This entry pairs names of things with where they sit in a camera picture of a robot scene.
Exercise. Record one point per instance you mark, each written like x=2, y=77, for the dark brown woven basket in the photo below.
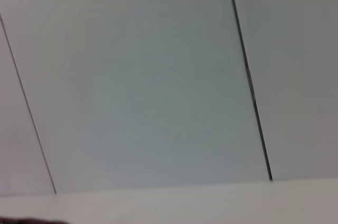
x=29, y=221

